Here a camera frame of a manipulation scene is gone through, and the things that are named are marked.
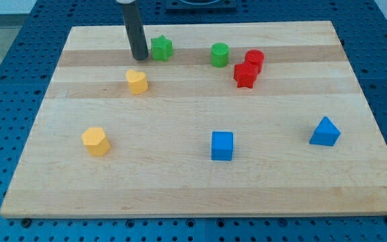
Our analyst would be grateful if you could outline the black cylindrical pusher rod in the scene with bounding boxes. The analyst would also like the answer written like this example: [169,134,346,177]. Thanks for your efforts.
[116,0,148,61]

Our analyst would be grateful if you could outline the yellow heart block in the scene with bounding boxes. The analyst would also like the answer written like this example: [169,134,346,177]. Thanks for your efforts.
[126,69,148,95]

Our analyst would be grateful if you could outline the green star block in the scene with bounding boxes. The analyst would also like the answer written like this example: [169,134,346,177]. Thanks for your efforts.
[150,35,173,62]

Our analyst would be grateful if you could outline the green cylinder block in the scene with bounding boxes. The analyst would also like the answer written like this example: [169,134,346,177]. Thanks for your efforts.
[210,42,230,68]

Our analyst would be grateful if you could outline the yellow hexagon block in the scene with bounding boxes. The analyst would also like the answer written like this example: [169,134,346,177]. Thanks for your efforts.
[81,127,111,157]

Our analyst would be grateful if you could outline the red star block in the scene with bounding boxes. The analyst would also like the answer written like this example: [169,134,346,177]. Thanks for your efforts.
[233,62,259,89]

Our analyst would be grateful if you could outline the red cylinder block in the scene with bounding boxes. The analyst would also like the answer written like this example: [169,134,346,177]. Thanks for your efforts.
[245,49,265,73]

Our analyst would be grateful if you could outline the wooden board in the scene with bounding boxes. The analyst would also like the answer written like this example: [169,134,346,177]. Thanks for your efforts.
[0,21,387,218]

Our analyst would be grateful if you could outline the blue cube block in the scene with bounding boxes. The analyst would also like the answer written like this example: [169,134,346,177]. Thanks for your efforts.
[211,131,234,161]

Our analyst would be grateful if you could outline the blue triangle block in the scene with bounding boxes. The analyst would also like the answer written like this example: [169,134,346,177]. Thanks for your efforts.
[309,116,341,147]

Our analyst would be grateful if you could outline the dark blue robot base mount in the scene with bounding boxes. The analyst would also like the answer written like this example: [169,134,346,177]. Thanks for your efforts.
[165,0,238,13]

